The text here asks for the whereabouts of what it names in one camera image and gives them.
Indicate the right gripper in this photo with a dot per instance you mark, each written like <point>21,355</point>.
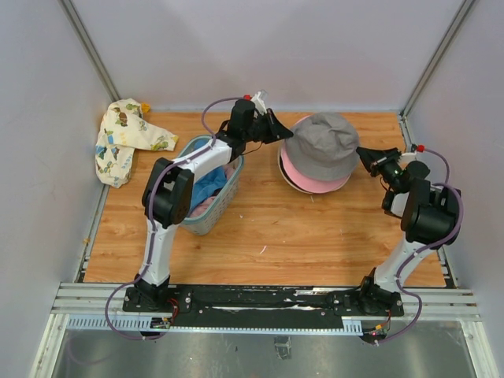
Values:
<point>376,160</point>

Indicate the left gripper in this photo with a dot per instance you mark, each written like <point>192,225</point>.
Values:
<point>276,130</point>

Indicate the beige bucket hat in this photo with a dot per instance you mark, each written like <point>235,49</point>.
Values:
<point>315,190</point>

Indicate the grey bucket hat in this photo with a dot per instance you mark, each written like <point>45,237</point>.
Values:
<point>323,147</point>

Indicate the light pink hat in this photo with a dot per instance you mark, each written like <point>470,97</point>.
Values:
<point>199,210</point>

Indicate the pink bucket hat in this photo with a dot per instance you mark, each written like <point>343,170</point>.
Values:
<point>311,181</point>

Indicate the blue bucket hat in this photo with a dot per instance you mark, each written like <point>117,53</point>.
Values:
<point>206,186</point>

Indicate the grey plastic laundry basket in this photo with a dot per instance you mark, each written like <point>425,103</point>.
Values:
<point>203,224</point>

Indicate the black bucket hat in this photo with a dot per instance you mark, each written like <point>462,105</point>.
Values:
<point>284,173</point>

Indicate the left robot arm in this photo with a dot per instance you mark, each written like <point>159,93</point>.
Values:
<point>167,196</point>

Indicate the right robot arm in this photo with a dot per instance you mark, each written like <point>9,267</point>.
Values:
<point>430,217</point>

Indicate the small yellow object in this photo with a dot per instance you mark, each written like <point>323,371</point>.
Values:
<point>145,107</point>

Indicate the cartoon print cloth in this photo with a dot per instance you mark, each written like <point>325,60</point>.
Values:
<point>123,130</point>

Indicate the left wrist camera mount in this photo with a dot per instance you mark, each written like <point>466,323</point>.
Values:
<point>259,101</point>

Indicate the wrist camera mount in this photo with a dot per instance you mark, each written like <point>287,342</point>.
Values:
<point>407,157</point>
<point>259,101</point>

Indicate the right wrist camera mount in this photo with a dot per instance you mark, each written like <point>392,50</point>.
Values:
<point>407,157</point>

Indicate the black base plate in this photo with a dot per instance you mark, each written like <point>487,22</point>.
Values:
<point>227,306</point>

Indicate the aluminium frame rail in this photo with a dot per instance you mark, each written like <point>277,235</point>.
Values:
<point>87,297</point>

